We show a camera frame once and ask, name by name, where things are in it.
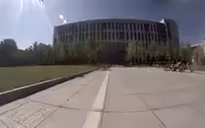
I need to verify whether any large curved dark building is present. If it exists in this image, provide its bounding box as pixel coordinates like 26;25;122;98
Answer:
52;18;181;66

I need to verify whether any pale stone strip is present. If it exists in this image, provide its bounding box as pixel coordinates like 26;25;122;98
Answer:
82;69;111;128

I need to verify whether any pale concrete slab plaza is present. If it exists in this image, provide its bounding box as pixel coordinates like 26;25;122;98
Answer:
0;66;205;128

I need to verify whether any row of trees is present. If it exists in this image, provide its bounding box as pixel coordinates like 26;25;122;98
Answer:
0;38;195;67

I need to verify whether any row of parked bicycles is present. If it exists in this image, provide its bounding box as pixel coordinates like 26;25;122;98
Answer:
164;61;194;73

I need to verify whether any green grass lawn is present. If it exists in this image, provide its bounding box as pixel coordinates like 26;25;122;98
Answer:
0;64;102;96

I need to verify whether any dark kerb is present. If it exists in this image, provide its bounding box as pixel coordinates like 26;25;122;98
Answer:
0;67;102;110

